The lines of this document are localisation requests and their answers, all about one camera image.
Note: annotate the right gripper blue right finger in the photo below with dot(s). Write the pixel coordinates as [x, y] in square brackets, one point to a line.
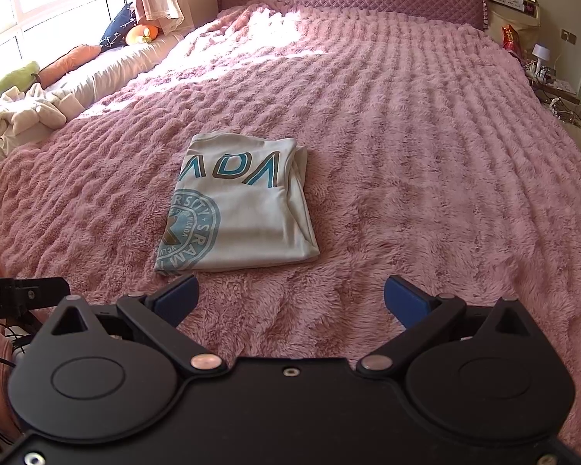
[428, 321]

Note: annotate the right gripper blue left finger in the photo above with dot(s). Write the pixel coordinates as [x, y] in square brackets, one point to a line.
[154, 319]

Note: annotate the white Nevada sweatshirt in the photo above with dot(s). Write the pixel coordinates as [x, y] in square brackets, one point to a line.
[238, 203]

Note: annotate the pink fluffy bed blanket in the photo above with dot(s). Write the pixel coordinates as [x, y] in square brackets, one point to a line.
[428, 156]

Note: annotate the cream crumpled blanket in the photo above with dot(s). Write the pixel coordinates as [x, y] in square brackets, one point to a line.
[21, 113]

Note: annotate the green plush toy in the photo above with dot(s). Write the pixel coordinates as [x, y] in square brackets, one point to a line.
[22, 78]

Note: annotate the peach pillow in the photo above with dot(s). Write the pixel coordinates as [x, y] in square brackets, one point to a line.
[75, 58]

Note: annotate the orange plush toy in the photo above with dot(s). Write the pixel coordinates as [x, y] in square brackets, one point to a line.
[142, 34]

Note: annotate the navy patterned pillow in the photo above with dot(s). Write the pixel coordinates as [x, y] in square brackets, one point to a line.
[116, 33]

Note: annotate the white table lamp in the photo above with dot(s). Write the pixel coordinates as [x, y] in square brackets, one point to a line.
[542, 58]

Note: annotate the red snack bag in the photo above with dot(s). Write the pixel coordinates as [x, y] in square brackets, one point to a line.
[511, 41]

